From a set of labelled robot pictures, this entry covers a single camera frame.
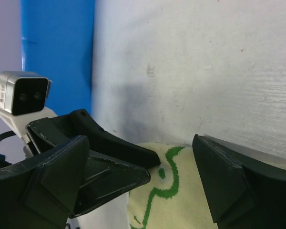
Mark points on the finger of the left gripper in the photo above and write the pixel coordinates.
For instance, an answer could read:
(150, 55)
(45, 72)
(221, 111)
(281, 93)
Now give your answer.
(50, 132)
(104, 179)

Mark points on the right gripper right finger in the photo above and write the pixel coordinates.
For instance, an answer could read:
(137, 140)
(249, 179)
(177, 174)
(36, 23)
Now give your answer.
(244, 188)

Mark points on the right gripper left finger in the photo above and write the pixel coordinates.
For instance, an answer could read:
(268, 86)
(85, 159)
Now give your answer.
(40, 192)

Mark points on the cream green patterned towel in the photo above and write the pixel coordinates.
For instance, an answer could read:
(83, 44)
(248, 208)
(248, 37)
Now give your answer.
(174, 198)

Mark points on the blue plastic bin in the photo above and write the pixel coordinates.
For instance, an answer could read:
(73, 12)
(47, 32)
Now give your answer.
(56, 42)

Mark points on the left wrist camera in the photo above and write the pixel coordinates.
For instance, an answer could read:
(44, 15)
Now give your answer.
(22, 100)

